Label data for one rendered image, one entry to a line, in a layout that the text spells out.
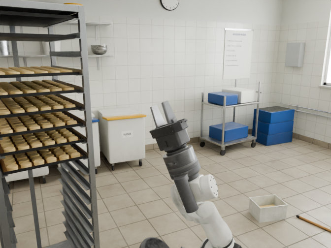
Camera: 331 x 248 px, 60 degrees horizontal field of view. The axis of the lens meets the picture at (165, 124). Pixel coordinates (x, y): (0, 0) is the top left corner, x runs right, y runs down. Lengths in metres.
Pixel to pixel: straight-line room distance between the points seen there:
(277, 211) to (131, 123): 2.07
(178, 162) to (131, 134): 3.19
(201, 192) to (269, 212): 2.30
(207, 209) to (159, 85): 3.93
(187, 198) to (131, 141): 3.24
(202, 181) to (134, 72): 3.82
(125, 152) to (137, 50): 1.58
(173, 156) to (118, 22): 3.80
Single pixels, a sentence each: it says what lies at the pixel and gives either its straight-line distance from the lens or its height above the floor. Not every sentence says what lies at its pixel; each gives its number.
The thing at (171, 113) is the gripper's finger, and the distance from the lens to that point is 0.77.
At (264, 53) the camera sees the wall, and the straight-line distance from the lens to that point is 5.96.
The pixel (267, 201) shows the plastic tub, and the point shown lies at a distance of 3.27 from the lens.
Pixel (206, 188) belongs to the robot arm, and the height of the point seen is 1.26.
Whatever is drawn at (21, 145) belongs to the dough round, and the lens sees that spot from 1.60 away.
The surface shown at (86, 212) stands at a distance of 1.84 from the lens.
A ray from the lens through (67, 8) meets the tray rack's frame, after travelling 1.52.
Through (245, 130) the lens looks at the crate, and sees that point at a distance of 5.03.
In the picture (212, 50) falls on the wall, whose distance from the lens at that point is 5.18.
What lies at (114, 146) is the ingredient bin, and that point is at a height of 0.37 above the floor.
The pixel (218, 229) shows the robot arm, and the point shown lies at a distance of 0.89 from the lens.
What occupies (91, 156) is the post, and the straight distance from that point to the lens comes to 1.63.
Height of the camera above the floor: 1.60
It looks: 14 degrees down
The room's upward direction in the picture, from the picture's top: straight up
